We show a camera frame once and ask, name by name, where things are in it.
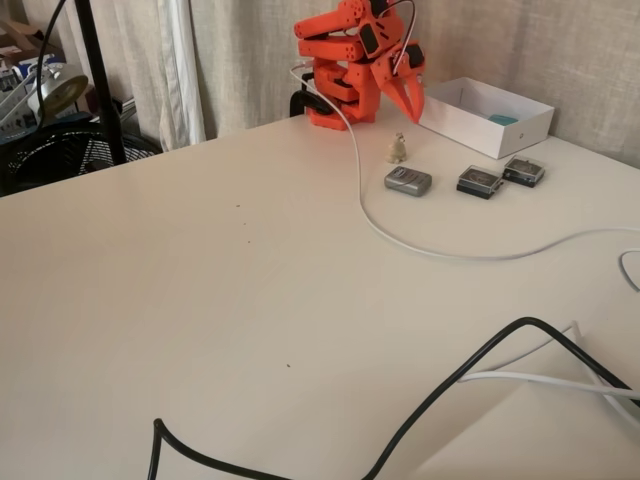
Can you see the white sheer curtain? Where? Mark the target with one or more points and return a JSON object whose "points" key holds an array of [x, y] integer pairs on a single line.
{"points": [[180, 75]]}

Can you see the brown cardboard box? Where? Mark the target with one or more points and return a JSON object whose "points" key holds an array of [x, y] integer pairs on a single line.
{"points": [[20, 37]]}

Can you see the black stand pole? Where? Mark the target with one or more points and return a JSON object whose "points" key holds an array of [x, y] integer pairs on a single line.
{"points": [[100, 85]]}

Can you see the white cardboard bin box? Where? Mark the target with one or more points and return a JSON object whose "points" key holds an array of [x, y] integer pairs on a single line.
{"points": [[465, 125]]}

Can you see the teal green cube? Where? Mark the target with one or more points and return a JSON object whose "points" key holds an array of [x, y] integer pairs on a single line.
{"points": [[502, 120]]}

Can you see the beige curtain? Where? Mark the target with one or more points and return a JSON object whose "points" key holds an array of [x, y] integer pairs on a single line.
{"points": [[135, 60]]}

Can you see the blue white packaging box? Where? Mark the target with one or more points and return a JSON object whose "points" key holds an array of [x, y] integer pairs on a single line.
{"points": [[12, 82]]}

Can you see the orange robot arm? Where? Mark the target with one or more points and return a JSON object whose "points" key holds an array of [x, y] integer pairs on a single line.
{"points": [[325, 50]]}

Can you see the small beige animal figurine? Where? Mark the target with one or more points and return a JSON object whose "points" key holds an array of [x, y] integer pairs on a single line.
{"points": [[398, 149]]}

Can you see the black box with clear lid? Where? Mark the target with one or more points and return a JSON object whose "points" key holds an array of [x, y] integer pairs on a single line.
{"points": [[477, 182], [522, 172]]}

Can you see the silver metal tin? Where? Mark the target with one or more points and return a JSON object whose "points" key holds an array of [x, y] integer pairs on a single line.
{"points": [[407, 182]]}

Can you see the black floor fan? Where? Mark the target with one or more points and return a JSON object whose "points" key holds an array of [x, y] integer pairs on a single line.
{"points": [[60, 155]]}

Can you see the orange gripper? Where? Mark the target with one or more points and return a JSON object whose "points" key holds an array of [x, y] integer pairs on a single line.
{"points": [[395, 79]]}

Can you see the silver desk lamp head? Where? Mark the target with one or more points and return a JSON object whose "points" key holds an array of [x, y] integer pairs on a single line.
{"points": [[60, 92]]}

